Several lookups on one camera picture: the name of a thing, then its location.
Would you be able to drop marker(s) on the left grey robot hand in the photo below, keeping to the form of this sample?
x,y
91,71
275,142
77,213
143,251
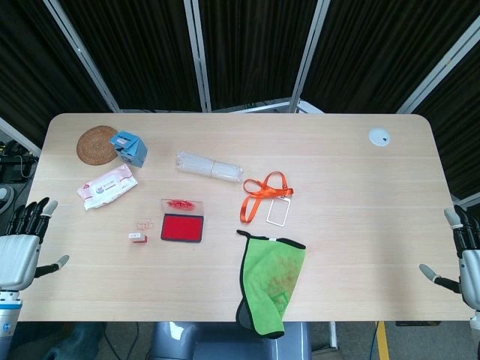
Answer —
x,y
15,258

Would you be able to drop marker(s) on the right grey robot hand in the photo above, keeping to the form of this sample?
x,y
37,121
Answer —
x,y
470,270

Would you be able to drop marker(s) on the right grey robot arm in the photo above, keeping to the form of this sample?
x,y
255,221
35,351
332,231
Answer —
x,y
475,318

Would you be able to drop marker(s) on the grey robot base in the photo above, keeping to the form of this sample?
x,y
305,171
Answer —
x,y
228,343

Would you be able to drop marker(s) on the black box under table edge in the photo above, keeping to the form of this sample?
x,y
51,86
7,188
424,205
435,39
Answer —
x,y
418,323

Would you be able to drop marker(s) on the pink white wet wipes pack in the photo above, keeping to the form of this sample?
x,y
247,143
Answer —
x,y
107,186

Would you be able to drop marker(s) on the round woven brown coaster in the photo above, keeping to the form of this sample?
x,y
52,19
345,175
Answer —
x,y
95,145

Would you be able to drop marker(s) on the black curtain panel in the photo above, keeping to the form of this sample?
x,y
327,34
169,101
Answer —
x,y
255,45
33,67
378,45
459,123
138,48

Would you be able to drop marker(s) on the white table leg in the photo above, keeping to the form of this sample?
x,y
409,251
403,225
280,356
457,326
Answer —
x,y
332,335

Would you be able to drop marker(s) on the small blue cardboard box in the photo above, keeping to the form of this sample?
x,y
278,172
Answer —
x,y
129,148

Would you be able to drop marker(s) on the red ink pad clear lid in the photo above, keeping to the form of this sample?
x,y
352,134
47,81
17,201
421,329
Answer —
x,y
182,227

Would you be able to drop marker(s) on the green microfibre cloth black trim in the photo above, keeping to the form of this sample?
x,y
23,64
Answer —
x,y
272,277

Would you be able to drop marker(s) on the clear badge holder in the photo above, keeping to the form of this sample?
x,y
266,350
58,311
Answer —
x,y
278,212

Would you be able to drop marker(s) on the clear plastic wrapped package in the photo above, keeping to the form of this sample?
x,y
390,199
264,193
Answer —
x,y
208,167

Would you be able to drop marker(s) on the grey metal partition post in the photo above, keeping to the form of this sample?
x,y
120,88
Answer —
x,y
308,56
82,56
198,56
438,69
18,135

